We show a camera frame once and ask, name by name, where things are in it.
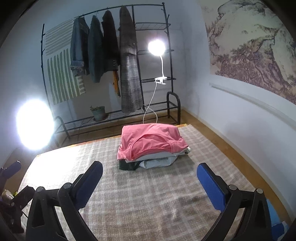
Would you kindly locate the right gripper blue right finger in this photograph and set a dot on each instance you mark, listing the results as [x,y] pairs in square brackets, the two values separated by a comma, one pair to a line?
[214,186]

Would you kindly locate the landscape painting wall tapestry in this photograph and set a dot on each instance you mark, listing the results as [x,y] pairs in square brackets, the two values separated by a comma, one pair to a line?
[248,42]

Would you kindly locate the green striped wall hanging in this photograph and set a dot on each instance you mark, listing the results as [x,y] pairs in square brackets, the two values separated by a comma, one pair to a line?
[63,85]

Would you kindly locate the black metal clothes rack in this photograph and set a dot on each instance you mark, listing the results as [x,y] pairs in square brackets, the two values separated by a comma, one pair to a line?
[73,129]

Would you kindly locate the orange hanging scarf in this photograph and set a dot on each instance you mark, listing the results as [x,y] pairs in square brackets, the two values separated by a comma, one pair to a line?
[115,83]

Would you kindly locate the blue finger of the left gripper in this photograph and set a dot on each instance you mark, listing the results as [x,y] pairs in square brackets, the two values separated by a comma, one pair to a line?
[11,170]

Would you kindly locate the white ring light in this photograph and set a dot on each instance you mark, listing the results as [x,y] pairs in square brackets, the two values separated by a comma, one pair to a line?
[34,124]

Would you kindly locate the black hanging jacket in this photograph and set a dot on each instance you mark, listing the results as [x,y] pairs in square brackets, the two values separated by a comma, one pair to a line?
[110,44]

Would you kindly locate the grey plaid hanging coat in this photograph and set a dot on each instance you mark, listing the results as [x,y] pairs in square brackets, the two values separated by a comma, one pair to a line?
[131,92]

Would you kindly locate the dark green hanging jacket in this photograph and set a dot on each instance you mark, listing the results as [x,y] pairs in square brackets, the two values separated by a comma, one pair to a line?
[95,50]

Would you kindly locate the beige plaid bed cover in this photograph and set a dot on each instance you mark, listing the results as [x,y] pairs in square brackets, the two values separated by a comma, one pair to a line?
[163,203]

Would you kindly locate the pink t-shirt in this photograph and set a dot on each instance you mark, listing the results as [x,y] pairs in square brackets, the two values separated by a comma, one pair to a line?
[150,138]

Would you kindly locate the white clip lamp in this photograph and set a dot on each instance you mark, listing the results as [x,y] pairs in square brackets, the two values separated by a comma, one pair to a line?
[156,48]

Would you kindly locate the folded light grey garment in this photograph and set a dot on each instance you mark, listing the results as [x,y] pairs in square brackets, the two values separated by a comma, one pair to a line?
[162,159]

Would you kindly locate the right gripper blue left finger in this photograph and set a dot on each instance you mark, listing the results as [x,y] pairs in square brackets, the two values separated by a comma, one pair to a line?
[85,184]

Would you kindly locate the blue denim hanging jacket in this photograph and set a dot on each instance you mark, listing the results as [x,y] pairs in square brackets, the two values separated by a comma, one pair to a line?
[79,48]

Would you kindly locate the gloved left hand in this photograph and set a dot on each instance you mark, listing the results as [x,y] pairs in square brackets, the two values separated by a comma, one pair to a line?
[7,196]

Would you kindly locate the green potted plant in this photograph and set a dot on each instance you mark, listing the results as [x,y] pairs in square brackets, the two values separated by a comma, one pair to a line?
[99,113]

